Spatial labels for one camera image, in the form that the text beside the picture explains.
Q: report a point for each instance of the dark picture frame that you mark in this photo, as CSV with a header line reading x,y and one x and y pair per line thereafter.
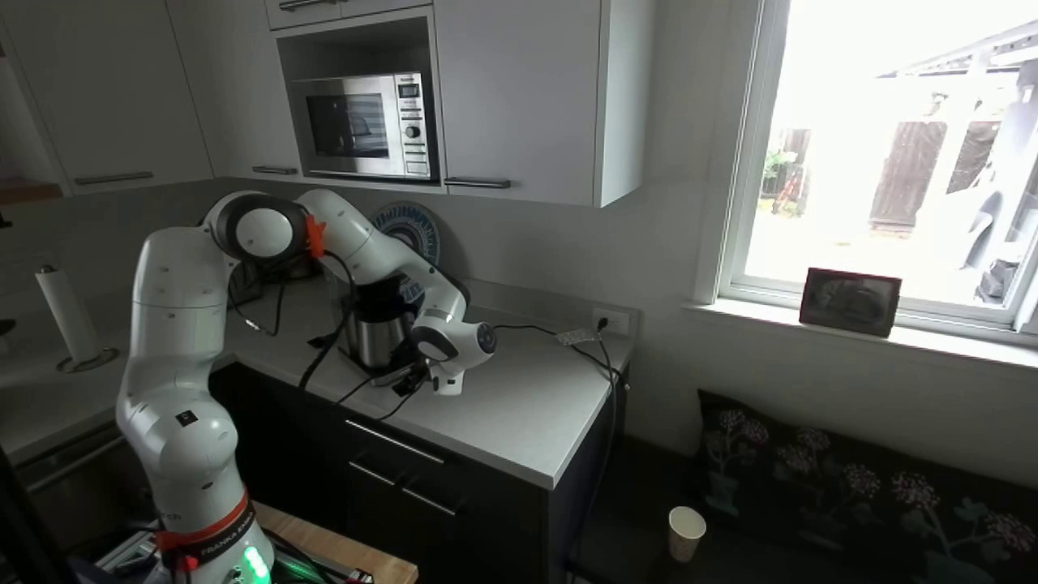
x,y
850,298

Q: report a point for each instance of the steel coffee machine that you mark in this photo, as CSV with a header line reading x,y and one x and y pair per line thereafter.
x,y
380,324

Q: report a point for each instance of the silver microwave oven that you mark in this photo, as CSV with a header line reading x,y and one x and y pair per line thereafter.
x,y
366,128

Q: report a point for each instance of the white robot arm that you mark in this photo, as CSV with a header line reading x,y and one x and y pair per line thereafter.
x,y
181,433

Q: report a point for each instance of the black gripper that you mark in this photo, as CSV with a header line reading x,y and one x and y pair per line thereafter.
x,y
412,380

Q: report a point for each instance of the blue round decorative plate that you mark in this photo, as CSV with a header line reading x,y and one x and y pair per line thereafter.
x,y
407,239

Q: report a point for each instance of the white paper cup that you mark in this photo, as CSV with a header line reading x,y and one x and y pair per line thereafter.
x,y
685,534

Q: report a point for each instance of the dark floral cushion bench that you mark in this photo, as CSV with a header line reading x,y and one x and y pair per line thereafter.
x,y
874,506

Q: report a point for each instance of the white upper cabinet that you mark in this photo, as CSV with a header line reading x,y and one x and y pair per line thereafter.
x,y
526,100

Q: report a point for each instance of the dark lower drawer cabinet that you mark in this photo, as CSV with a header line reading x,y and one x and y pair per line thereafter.
x,y
456,517

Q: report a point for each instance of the white wall socket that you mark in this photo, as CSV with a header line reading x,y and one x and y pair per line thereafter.
x,y
611,322

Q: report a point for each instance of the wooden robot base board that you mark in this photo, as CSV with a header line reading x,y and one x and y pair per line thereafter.
x,y
335,548

